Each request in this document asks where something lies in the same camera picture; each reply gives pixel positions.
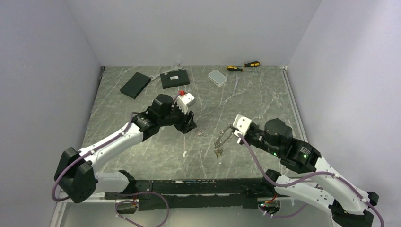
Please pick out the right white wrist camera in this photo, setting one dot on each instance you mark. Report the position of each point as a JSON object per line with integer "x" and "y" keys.
{"x": 240, "y": 126}

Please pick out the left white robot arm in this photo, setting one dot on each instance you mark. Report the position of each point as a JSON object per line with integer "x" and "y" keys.
{"x": 78, "y": 173}

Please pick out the silver wrench back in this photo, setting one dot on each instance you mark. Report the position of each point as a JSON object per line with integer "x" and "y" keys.
{"x": 176, "y": 67}

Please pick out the yellow black screwdriver lower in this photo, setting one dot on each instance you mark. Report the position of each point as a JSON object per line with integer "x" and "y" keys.
{"x": 237, "y": 69}

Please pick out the aluminium frame rail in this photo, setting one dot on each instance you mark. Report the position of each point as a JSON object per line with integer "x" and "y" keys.
{"x": 315, "y": 90}

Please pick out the black flat pad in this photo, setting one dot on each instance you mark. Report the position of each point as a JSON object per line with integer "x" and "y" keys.
{"x": 135, "y": 85}

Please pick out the yellow black screwdriver upper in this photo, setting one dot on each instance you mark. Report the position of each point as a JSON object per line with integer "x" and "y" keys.
{"x": 252, "y": 64}

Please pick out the large metal keyring with rings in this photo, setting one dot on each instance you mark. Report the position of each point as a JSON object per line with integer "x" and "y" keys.
{"x": 223, "y": 138}

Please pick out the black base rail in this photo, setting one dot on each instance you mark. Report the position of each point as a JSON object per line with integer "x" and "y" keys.
{"x": 246, "y": 193}

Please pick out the black flat box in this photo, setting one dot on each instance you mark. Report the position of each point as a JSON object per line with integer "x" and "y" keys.
{"x": 174, "y": 79}

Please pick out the silver wrench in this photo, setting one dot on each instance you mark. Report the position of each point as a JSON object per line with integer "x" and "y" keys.
{"x": 237, "y": 78}
{"x": 176, "y": 67}

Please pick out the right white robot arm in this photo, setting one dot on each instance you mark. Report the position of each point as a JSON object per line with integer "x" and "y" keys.
{"x": 322, "y": 186}

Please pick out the clear plastic box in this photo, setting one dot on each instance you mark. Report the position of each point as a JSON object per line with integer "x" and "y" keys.
{"x": 217, "y": 78}

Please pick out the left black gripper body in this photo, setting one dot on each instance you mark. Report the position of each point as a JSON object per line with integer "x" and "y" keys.
{"x": 177, "y": 117}

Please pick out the silver wrench right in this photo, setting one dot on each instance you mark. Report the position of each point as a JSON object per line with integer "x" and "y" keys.
{"x": 237, "y": 78}

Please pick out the yellow black screwdriver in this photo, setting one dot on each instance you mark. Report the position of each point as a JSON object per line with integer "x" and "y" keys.
{"x": 252, "y": 64}
{"x": 237, "y": 69}

